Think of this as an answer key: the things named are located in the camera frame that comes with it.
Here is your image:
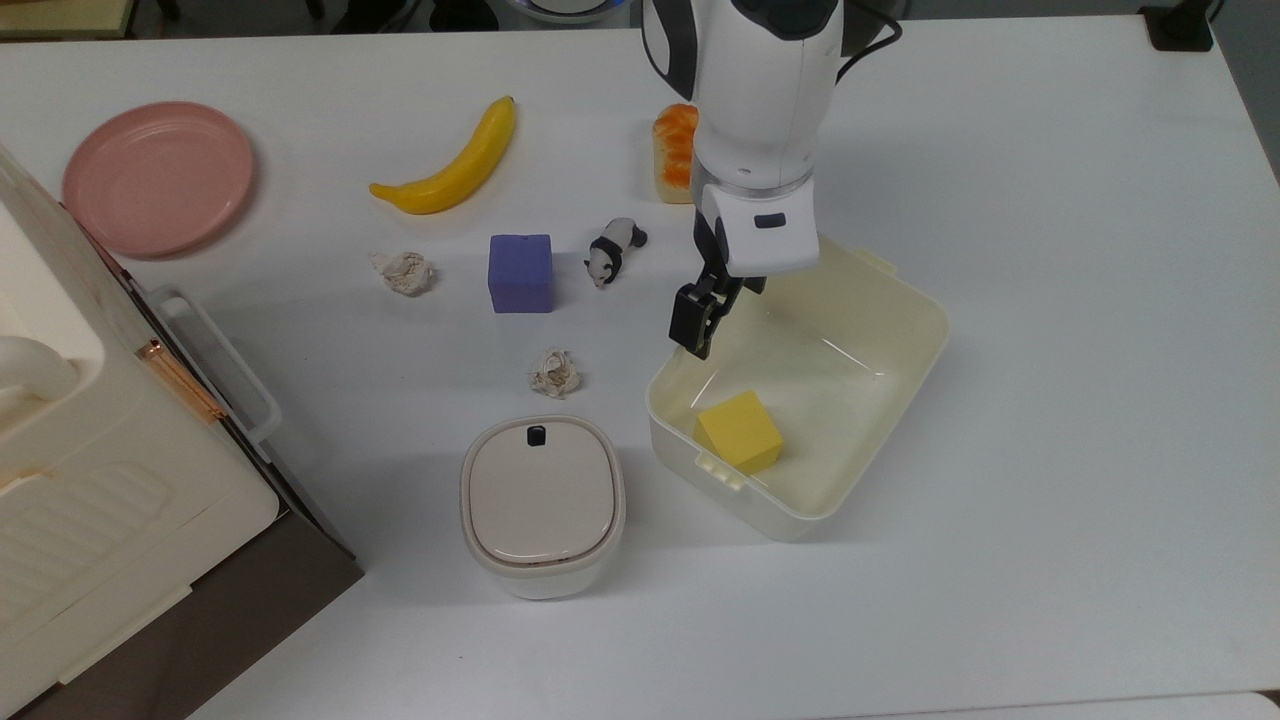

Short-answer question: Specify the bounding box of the toy bread loaf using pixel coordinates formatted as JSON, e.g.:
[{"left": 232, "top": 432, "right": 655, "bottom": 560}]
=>
[{"left": 652, "top": 103, "right": 701, "bottom": 205}]

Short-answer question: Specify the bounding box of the cream plastic storage cabinet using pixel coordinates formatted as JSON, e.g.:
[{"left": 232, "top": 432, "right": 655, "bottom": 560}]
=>
[{"left": 0, "top": 145, "right": 281, "bottom": 716}]

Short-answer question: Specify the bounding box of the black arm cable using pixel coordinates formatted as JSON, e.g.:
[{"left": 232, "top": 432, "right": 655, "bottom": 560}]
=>
[{"left": 835, "top": 3, "right": 903, "bottom": 86}]

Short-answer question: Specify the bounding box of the purple cube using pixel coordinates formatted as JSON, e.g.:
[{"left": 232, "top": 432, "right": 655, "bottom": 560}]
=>
[{"left": 487, "top": 233, "right": 555, "bottom": 315}]

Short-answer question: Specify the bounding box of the copper cabinet latch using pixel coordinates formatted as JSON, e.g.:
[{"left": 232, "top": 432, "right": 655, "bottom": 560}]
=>
[{"left": 135, "top": 338, "right": 227, "bottom": 426}]

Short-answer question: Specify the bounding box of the cream storage box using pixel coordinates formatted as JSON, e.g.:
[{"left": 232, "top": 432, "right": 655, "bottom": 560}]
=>
[{"left": 10, "top": 200, "right": 366, "bottom": 720}]

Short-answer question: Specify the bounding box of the yellow toy banana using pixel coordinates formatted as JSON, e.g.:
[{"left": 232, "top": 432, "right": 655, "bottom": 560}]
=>
[{"left": 369, "top": 95, "right": 518, "bottom": 216}]

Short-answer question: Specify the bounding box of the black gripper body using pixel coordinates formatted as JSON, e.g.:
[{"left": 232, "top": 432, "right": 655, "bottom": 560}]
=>
[{"left": 693, "top": 205, "right": 769, "bottom": 297}]

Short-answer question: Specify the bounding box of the panda figurine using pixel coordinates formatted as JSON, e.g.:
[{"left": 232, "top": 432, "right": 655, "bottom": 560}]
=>
[{"left": 584, "top": 217, "right": 649, "bottom": 291}]

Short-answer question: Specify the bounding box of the pink plate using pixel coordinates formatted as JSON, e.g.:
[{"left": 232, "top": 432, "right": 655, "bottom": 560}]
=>
[{"left": 62, "top": 100, "right": 256, "bottom": 259}]

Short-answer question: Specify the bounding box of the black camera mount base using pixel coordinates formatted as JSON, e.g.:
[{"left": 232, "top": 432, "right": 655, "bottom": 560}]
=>
[{"left": 1140, "top": 3, "right": 1216, "bottom": 53}]

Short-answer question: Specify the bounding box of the cream plastic box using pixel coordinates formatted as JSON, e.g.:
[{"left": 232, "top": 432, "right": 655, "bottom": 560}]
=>
[{"left": 645, "top": 235, "right": 951, "bottom": 543}]

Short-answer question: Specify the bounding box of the crumpled paper ball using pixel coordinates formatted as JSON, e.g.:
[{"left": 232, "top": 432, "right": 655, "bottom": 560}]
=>
[
  {"left": 370, "top": 250, "right": 436, "bottom": 297},
  {"left": 528, "top": 348, "right": 583, "bottom": 399}
]

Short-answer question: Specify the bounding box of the yellow wooden board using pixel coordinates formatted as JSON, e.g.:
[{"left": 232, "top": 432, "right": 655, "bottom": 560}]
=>
[{"left": 0, "top": 0, "right": 136, "bottom": 41}]

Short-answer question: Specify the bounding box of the translucent white drawer handle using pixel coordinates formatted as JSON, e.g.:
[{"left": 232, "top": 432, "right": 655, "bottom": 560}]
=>
[{"left": 148, "top": 285, "right": 283, "bottom": 448}]

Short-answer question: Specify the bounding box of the beige lidded trash bin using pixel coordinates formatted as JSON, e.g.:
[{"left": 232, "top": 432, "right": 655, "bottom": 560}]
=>
[{"left": 460, "top": 415, "right": 627, "bottom": 601}]

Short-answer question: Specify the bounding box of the yellow cube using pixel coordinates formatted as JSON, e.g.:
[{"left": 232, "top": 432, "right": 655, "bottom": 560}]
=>
[{"left": 693, "top": 391, "right": 784, "bottom": 476}]

